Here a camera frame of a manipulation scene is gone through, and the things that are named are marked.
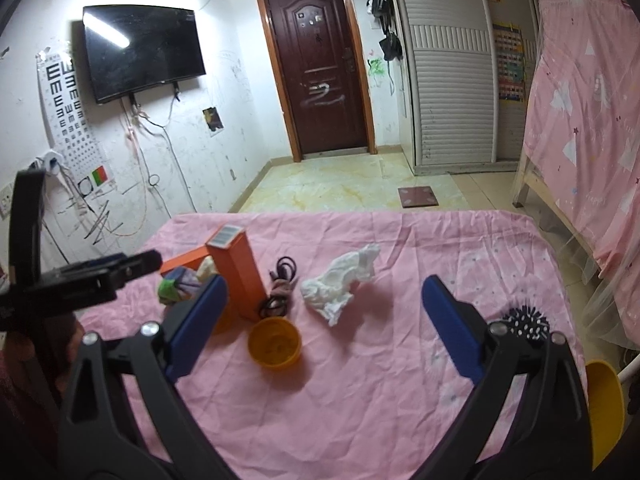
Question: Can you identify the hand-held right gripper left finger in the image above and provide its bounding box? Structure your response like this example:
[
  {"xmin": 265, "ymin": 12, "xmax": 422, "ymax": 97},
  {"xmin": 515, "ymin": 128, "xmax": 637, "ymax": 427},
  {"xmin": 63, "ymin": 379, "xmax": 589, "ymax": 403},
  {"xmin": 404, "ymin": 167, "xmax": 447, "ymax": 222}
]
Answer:
[{"xmin": 55, "ymin": 275, "xmax": 228, "ymax": 480}]

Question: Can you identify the colourful chart poster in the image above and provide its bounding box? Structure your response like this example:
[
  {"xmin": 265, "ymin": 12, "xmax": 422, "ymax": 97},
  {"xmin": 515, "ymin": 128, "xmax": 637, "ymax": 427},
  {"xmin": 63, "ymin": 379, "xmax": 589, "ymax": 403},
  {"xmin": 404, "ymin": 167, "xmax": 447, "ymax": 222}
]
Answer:
[{"xmin": 492, "ymin": 21, "xmax": 527, "ymax": 103}]

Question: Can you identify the green knit sock ball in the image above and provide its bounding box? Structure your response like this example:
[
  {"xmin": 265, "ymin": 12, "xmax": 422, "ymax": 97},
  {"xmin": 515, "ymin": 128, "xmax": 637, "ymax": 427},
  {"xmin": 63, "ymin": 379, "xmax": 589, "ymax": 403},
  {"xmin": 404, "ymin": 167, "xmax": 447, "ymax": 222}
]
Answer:
[{"xmin": 157, "ymin": 266, "xmax": 208, "ymax": 306}]

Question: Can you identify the eye chart poster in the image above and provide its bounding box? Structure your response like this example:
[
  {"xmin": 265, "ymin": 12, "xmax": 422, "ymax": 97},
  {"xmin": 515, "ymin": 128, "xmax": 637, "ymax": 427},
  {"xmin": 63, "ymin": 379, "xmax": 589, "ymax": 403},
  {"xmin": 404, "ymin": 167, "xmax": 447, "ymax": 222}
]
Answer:
[{"xmin": 36, "ymin": 50, "xmax": 110, "ymax": 191}]

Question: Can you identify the black usb cable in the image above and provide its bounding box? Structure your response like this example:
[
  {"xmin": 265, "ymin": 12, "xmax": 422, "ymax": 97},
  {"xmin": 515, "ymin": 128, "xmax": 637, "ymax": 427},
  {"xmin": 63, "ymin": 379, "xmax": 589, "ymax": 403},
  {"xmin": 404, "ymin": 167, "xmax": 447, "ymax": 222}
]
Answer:
[{"xmin": 257, "ymin": 256, "xmax": 301, "ymax": 318}]

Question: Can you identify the dark red floor scale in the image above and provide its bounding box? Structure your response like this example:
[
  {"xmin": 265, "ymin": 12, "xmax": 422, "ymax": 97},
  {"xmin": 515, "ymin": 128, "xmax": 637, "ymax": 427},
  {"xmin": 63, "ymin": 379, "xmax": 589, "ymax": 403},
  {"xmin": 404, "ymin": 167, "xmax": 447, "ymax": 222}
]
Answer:
[{"xmin": 397, "ymin": 186, "xmax": 440, "ymax": 210}]

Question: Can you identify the white tissue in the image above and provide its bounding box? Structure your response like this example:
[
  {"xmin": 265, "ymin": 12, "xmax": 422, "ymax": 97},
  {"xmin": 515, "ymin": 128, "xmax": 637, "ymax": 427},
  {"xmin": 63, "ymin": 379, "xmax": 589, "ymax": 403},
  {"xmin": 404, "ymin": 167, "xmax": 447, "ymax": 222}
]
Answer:
[{"xmin": 300, "ymin": 242, "xmax": 381, "ymax": 328}]

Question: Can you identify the white wall plug adapter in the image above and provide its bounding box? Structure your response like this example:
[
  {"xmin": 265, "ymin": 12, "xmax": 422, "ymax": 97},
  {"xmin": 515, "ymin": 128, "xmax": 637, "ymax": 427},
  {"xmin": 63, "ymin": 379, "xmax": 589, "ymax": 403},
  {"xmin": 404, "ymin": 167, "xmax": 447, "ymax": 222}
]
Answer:
[{"xmin": 30, "ymin": 150, "xmax": 66, "ymax": 176}]

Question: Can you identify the small black handbag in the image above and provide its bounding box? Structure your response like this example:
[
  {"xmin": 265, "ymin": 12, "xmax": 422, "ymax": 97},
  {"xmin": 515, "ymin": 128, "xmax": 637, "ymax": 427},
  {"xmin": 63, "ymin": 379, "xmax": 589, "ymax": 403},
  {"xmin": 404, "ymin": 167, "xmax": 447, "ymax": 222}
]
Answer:
[{"xmin": 379, "ymin": 32, "xmax": 403, "ymax": 61}]

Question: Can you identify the dark brown wooden door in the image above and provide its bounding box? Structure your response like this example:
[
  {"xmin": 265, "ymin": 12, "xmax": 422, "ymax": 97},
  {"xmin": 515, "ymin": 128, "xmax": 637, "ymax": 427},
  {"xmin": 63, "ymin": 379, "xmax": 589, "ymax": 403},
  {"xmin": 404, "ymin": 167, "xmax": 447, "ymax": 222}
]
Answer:
[{"xmin": 255, "ymin": 0, "xmax": 377, "ymax": 163}]

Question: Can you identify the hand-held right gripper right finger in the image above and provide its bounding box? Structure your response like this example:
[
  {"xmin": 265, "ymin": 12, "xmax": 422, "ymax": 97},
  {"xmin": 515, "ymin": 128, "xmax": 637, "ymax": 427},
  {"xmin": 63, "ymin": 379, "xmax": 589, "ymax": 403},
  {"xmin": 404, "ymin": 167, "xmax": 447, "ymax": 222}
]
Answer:
[{"xmin": 421, "ymin": 275, "xmax": 593, "ymax": 480}]

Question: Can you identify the white slatted wardrobe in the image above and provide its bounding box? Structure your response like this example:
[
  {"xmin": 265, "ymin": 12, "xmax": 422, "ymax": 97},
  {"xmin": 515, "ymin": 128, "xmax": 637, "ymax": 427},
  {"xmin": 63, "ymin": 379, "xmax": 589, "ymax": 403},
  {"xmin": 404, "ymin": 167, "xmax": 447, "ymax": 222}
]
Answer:
[{"xmin": 387, "ymin": 0, "xmax": 543, "ymax": 177}]

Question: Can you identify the long orange box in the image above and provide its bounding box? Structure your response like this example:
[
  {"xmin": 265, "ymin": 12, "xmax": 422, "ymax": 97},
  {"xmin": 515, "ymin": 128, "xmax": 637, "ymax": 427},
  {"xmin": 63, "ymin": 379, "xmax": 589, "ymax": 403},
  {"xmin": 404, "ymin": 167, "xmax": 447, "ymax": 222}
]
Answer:
[
  {"xmin": 160, "ymin": 245, "xmax": 217, "ymax": 277},
  {"xmin": 206, "ymin": 225, "xmax": 268, "ymax": 322}
]

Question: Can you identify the yellow plastic bin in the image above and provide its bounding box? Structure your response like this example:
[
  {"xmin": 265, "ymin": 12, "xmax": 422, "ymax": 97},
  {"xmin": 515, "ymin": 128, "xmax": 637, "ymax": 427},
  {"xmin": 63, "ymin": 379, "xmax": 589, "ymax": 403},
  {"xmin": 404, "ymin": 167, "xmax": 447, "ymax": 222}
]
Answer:
[{"xmin": 584, "ymin": 359, "xmax": 626, "ymax": 472}]

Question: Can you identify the wall-mounted black television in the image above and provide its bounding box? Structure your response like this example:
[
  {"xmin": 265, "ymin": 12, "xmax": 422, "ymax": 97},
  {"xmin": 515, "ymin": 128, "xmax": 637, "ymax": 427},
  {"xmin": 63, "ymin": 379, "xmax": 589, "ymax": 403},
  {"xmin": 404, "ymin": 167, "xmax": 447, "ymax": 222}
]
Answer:
[{"xmin": 82, "ymin": 4, "xmax": 207, "ymax": 106}]

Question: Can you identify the pink bedsheet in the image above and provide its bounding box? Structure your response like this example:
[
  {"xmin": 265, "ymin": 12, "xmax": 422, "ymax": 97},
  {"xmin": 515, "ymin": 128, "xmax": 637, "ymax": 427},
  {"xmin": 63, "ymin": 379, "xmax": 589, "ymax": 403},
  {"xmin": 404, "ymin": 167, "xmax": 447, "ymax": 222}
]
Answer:
[{"xmin": 75, "ymin": 208, "xmax": 588, "ymax": 480}]

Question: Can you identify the pink printed curtain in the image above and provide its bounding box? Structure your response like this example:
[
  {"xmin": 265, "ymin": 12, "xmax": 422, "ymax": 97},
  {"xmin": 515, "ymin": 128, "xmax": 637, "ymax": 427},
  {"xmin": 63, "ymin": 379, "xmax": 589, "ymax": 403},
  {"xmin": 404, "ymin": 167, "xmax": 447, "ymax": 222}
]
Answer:
[{"xmin": 522, "ymin": 0, "xmax": 640, "ymax": 281}]

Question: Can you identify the yellow plastic cup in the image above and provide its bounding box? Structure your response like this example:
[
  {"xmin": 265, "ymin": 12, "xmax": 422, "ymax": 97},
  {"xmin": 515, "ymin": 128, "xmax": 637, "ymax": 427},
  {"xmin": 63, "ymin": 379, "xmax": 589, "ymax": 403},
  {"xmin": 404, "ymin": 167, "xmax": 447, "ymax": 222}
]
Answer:
[{"xmin": 248, "ymin": 316, "xmax": 302, "ymax": 372}]

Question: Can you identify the black spiky ball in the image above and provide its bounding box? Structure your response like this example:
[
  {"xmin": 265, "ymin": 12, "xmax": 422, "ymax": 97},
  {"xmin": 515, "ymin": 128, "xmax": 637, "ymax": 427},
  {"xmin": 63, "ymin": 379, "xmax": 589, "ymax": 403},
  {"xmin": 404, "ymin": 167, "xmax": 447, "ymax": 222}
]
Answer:
[{"xmin": 501, "ymin": 304, "xmax": 550, "ymax": 345}]

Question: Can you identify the damaged wall socket box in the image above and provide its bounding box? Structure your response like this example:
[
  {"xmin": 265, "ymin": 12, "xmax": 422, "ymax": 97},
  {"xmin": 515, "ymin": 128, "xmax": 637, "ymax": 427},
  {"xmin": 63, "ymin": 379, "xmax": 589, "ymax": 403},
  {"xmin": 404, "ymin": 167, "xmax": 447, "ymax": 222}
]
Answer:
[{"xmin": 202, "ymin": 106, "xmax": 224, "ymax": 134}]

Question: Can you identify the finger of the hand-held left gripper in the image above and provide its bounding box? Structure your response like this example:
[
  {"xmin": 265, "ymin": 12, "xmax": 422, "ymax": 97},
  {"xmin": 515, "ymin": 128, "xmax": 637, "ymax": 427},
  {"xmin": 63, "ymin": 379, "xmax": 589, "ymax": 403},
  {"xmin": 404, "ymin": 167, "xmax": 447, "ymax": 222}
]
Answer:
[
  {"xmin": 75, "ymin": 251, "xmax": 163, "ymax": 311},
  {"xmin": 42, "ymin": 254, "xmax": 130, "ymax": 283}
]

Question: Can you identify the white tulle bed skirt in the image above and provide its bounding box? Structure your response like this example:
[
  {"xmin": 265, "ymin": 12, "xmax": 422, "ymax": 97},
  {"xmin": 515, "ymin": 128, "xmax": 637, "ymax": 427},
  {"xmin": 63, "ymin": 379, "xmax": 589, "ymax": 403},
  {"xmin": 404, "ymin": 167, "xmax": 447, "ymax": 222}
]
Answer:
[{"xmin": 542, "ymin": 200, "xmax": 640, "ymax": 351}]

